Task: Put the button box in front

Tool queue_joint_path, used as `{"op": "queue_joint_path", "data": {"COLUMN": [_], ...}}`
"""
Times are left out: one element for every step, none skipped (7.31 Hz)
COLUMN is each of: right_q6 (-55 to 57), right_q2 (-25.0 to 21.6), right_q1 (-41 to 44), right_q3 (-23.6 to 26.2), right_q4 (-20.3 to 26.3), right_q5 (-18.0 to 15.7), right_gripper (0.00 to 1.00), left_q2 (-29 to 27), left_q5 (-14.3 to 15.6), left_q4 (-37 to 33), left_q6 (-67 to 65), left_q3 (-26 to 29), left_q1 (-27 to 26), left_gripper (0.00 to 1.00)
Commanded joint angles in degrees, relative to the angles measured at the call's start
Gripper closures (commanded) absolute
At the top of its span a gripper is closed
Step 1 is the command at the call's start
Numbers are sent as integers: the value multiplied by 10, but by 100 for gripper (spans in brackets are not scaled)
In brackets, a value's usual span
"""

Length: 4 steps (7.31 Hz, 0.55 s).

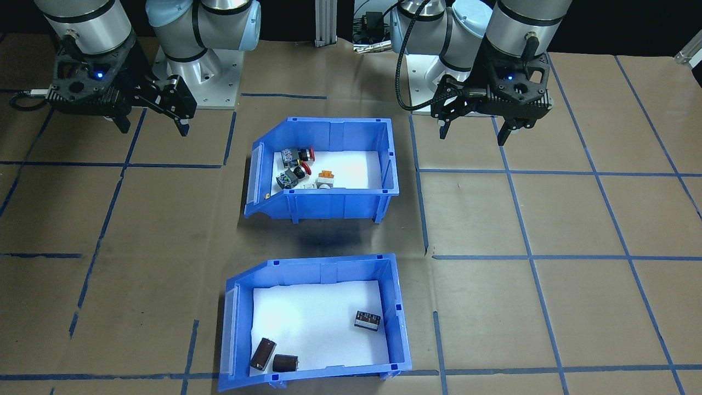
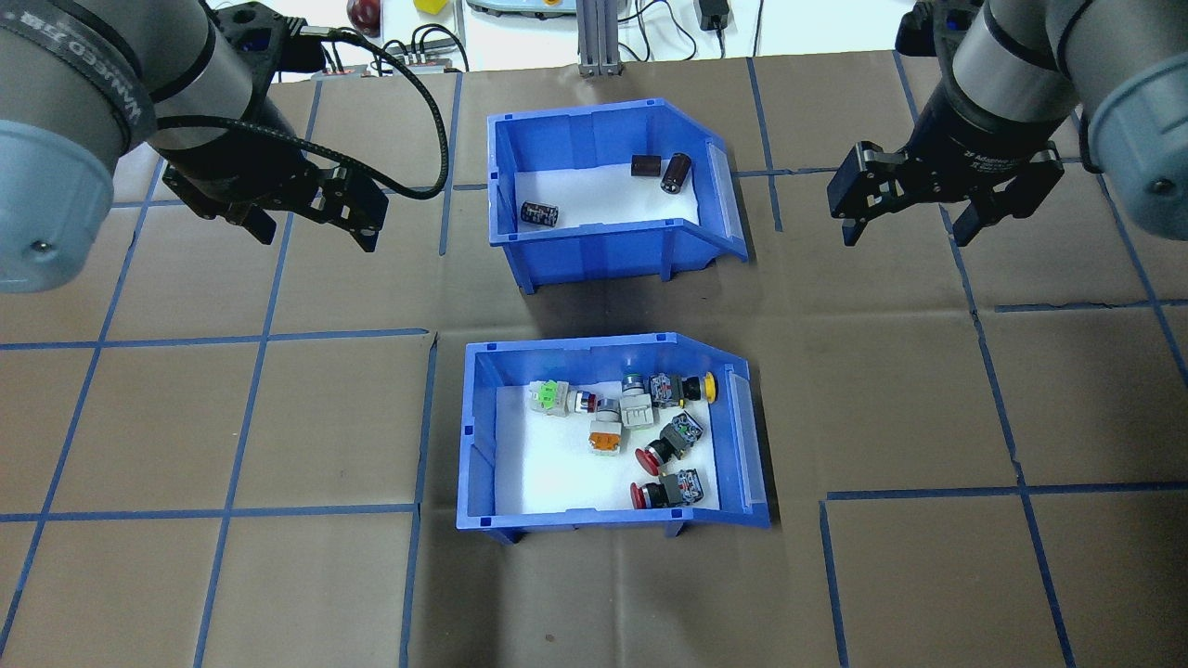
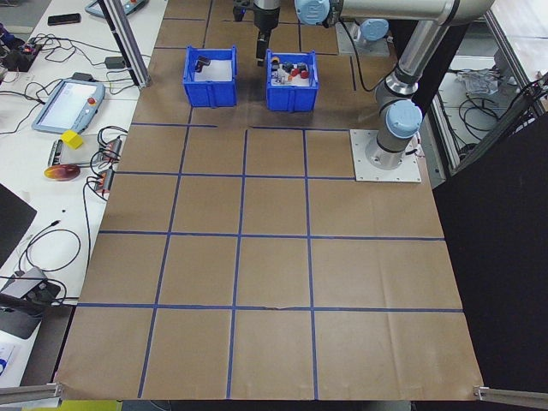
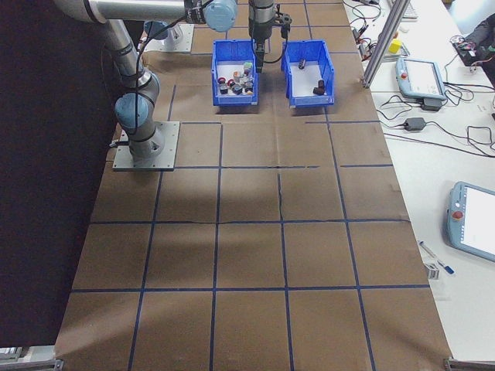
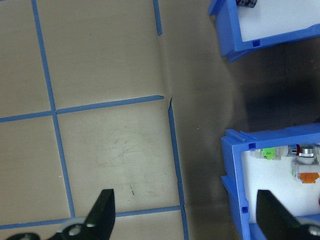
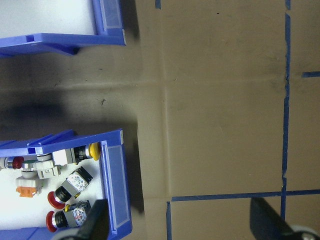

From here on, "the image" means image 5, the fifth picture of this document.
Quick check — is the green white push button switch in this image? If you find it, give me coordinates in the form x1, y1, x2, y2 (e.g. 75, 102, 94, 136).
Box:
250, 146, 288, 161

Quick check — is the blue bin with black parts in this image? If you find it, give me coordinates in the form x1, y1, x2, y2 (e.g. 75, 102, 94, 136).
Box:
208, 0, 320, 63

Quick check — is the orange push button switch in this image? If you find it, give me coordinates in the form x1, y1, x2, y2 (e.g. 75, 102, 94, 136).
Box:
291, 159, 320, 185

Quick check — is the black cylindrical component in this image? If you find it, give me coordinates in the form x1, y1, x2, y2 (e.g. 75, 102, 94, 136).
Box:
236, 0, 258, 8

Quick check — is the silver red push button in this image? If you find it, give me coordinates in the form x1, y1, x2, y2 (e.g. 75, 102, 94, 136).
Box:
287, 144, 301, 158

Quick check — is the silver metal push button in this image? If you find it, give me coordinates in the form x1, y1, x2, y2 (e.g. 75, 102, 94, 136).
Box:
296, 143, 320, 166

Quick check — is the blue bin with push buttons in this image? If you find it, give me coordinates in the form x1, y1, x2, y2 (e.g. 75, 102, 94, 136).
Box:
220, 123, 320, 240

